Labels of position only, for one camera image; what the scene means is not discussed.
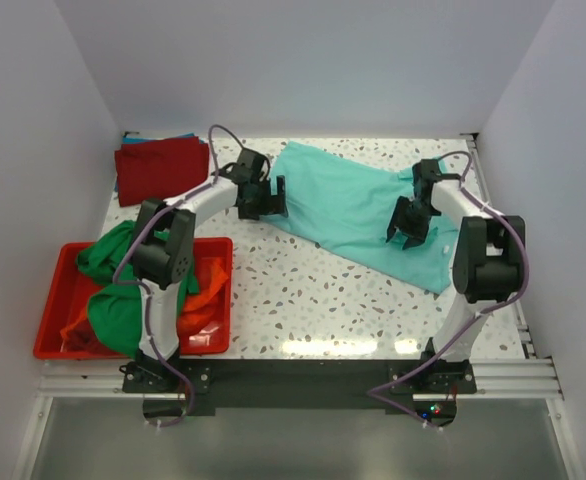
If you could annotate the folded blue t shirt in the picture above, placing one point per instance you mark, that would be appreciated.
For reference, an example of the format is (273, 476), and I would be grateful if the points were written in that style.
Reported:
(145, 141)

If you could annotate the red plastic bin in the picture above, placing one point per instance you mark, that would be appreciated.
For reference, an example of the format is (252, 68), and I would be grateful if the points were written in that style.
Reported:
(69, 293)

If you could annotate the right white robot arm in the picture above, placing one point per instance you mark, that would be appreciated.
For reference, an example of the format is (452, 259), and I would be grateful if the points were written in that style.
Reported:
(490, 267)

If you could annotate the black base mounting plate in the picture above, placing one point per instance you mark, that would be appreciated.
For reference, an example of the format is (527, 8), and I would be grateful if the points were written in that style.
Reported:
(200, 387)

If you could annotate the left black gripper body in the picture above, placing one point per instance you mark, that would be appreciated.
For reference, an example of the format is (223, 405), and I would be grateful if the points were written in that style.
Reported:
(264, 198)

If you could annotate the folded dark red t shirt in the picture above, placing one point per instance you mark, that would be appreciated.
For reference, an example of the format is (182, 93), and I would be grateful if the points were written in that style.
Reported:
(162, 172)

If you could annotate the teal t shirt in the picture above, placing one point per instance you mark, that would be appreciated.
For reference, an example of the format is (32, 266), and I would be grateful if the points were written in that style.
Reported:
(346, 208)

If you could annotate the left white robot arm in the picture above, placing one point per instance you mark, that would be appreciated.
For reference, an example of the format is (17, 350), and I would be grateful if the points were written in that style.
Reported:
(161, 255)

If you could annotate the orange t shirt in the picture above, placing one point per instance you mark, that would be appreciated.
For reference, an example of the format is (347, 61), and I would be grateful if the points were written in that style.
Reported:
(197, 300)

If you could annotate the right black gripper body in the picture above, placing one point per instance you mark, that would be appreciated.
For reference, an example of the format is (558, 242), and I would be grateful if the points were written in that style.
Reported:
(412, 221)

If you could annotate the green t shirt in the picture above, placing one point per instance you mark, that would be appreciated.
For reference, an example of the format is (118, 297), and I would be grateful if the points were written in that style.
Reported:
(115, 311)

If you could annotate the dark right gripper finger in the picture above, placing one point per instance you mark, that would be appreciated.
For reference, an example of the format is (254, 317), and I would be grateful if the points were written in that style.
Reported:
(416, 233)
(399, 219)

